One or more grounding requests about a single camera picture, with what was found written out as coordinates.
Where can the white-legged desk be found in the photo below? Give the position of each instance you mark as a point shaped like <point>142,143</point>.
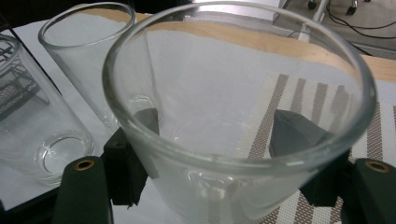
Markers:
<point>314,18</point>

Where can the clear drinking glass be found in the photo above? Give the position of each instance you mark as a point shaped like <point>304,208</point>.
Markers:
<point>218,193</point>
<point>31,140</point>
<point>77,62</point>

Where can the striped woven placemat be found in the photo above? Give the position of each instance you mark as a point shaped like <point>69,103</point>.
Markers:
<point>386,130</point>

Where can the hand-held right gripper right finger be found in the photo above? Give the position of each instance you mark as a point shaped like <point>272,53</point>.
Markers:
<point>295,137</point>

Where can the light grey table cover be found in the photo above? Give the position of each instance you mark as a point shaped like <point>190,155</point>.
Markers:
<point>146,214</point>

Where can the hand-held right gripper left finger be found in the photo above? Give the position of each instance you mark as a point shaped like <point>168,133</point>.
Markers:
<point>124,168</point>

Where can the black office chair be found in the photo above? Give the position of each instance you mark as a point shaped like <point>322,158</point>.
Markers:
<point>351,10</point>

